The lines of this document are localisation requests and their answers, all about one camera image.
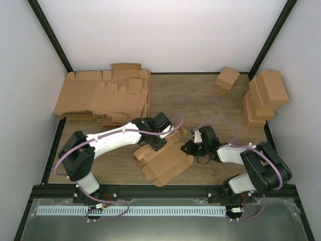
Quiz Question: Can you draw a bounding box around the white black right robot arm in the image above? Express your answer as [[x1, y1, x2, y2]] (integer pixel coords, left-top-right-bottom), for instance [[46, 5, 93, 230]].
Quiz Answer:
[[181, 126, 292, 202]]

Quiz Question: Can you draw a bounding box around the lower folded brown box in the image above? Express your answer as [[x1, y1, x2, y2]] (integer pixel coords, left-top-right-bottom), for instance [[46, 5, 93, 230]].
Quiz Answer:
[[243, 91, 266, 128]]

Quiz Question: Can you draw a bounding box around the black frame post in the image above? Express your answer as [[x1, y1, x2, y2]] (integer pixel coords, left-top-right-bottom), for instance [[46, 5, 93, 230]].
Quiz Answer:
[[27, 0, 74, 73], [248, 0, 297, 81]]

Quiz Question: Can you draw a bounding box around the black left frame post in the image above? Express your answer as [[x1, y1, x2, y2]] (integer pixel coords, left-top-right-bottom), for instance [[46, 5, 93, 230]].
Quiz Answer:
[[27, 0, 74, 73]]

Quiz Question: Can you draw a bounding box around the folded brown box tilted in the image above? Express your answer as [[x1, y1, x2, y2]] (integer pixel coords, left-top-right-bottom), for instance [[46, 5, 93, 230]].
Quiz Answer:
[[214, 67, 240, 91]]

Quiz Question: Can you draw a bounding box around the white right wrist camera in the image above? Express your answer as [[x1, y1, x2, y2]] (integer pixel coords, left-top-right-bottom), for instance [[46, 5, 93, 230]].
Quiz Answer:
[[191, 129, 203, 144]]

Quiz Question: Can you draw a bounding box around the stack of flat cardboard blanks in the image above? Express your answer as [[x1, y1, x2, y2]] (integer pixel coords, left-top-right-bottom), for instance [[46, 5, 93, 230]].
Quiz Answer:
[[53, 63, 151, 126]]

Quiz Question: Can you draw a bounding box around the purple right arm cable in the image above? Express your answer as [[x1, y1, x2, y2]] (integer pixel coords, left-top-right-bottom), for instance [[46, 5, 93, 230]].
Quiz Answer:
[[198, 117, 284, 191]]

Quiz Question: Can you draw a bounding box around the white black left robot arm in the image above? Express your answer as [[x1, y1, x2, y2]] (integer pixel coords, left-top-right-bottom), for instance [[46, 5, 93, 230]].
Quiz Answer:
[[58, 112, 174, 203]]

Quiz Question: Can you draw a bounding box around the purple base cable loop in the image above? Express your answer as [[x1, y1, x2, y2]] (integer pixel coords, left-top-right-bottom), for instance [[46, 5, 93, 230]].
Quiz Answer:
[[85, 196, 130, 223]]

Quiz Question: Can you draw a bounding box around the brown cardboard box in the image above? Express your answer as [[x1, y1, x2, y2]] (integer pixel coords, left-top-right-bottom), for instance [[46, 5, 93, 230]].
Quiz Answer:
[[132, 127, 194, 187]]

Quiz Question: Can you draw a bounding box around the top folded brown box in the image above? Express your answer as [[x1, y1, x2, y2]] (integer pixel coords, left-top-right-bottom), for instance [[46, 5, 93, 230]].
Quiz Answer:
[[257, 70, 289, 110]]

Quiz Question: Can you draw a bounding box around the light blue slotted cable duct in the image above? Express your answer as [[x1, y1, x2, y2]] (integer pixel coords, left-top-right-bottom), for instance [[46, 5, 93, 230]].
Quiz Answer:
[[36, 205, 226, 217]]

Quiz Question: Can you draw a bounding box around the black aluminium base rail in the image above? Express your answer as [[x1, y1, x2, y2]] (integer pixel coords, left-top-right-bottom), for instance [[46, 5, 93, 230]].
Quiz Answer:
[[72, 184, 226, 201]]

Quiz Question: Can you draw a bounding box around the black right frame post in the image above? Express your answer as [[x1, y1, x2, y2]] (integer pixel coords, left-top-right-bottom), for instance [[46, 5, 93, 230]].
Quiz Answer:
[[248, 0, 297, 81]]

